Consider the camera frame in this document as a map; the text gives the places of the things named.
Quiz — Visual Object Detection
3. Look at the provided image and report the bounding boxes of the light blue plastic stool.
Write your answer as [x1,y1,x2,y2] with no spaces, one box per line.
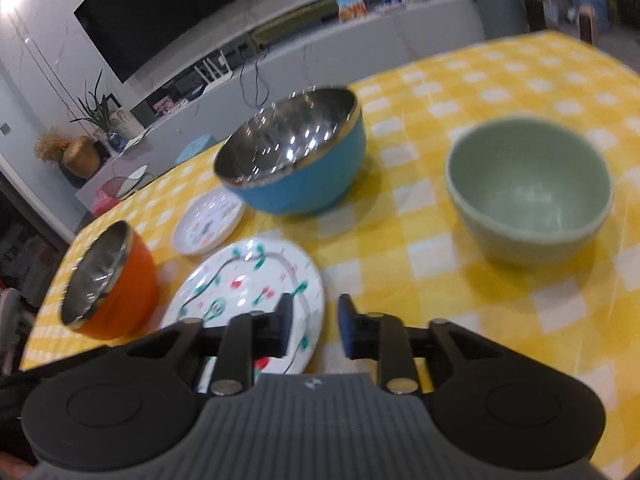
[175,132,216,165]

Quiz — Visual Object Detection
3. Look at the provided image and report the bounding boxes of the small white printed plate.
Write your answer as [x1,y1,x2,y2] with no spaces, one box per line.
[171,192,246,257]

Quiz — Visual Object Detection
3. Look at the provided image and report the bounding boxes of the pink basket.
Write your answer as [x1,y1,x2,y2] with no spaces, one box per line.
[90,177,126,216]

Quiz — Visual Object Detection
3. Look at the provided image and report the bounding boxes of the yellow checked tablecloth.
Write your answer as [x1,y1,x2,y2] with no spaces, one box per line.
[20,30,640,480]

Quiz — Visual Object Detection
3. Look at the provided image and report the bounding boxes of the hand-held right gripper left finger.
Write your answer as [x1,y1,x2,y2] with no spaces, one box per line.
[125,294,295,397]

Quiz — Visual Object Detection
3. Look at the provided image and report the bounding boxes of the orange steel-lined bowl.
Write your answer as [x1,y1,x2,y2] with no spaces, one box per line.
[60,220,161,343]

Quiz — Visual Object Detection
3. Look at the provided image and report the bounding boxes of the blue water jug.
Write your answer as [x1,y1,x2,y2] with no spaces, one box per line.
[567,0,610,31]

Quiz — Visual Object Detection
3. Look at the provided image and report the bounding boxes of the large white printed plate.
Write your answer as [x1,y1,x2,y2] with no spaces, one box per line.
[160,236,326,376]

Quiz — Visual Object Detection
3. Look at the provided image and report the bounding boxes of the black cable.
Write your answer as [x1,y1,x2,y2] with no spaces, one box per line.
[240,45,273,108]

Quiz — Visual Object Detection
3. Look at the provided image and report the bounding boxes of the white router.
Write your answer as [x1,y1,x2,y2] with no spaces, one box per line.
[195,50,235,92]

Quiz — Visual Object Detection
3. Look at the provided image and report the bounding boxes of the green plant in blue vase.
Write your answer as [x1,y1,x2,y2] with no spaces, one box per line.
[70,70,126,153]

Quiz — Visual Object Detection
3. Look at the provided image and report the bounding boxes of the dried yellow flowers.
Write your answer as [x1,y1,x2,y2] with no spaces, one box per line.
[34,127,68,163]

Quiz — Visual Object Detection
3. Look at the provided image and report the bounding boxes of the grey low television cabinet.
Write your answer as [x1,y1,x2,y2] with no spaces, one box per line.
[75,0,486,206]

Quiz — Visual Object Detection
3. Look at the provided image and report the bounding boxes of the blue snack bag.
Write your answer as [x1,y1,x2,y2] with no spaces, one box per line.
[327,0,368,23]

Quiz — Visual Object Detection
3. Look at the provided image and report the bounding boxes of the pale green bowl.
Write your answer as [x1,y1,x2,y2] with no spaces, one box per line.
[445,116,614,267]

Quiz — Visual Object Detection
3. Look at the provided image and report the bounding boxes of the golden vase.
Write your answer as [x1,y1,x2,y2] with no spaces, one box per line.
[61,136,101,178]

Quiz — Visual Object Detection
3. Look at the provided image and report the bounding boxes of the grey trash can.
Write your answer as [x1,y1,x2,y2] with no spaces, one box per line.
[472,0,530,41]

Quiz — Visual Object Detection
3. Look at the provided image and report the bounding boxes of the white handled bag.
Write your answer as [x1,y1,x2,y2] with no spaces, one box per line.
[112,107,146,141]

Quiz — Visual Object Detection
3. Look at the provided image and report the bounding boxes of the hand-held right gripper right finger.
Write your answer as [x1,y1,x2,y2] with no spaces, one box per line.
[337,294,505,396]

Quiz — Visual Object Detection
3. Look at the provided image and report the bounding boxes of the dark bowl with green interior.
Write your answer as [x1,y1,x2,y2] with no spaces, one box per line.
[213,87,367,217]

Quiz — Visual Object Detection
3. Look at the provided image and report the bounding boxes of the black wall television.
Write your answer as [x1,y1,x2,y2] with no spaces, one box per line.
[74,0,285,84]

